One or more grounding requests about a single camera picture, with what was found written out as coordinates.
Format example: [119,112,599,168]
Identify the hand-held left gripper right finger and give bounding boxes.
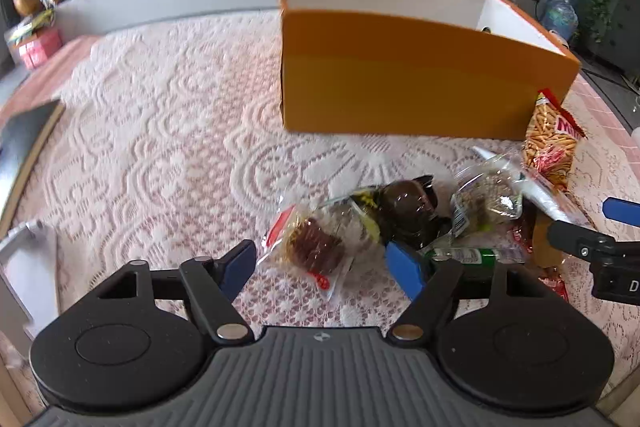
[385,241,568,342]

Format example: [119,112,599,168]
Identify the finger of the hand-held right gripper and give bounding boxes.
[602,197,640,228]
[546,221,617,263]

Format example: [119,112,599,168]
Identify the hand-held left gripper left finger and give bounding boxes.
[92,239,257,345]

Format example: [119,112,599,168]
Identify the brown snack packet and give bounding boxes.
[530,212,566,268]

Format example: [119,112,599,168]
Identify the large red snack packet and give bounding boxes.
[505,227,571,303]

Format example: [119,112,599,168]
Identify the green snack packet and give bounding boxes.
[422,246,526,265]

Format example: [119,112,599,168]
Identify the dark chocolate cake packet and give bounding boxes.
[345,174,453,253]

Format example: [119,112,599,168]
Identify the clear red-label cake packet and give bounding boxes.
[260,202,358,303]

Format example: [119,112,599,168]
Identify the clear seeded snack packet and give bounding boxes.
[450,157,526,238]

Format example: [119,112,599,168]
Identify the stick snack packet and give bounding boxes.
[521,88,587,192]

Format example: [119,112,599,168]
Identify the orange cardboard box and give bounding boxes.
[279,0,582,142]

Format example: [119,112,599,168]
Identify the large water bottle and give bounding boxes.
[542,0,580,42]

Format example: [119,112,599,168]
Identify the white plastic stand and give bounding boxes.
[0,219,58,338]

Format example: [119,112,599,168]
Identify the dark panel with wooden edge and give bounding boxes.
[0,99,67,208]

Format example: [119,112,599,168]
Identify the pink box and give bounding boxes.
[10,29,63,70]

